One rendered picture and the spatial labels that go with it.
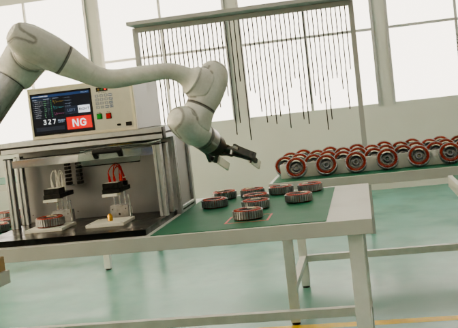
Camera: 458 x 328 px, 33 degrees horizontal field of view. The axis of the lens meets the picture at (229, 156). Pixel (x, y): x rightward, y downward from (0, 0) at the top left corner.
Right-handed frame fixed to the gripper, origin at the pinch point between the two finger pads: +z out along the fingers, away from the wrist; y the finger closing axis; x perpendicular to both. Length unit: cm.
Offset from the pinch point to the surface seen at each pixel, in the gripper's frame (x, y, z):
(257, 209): 14.9, -5.3, 6.9
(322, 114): -287, 273, 507
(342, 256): -26, 61, 201
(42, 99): -19, 80, -33
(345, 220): 19.7, -41.9, 5.6
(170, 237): 33.1, 12.2, -16.1
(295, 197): -1.1, -1.8, 36.7
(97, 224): 28, 49, -15
